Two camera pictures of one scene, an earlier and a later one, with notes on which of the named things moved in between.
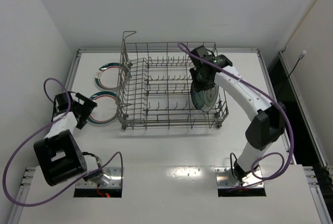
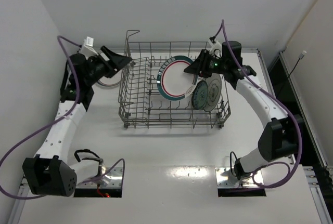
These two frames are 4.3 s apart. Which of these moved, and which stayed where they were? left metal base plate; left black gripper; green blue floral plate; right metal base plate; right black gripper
Moved: left black gripper; right black gripper
Stayed: left metal base plate; green blue floral plate; right metal base plate
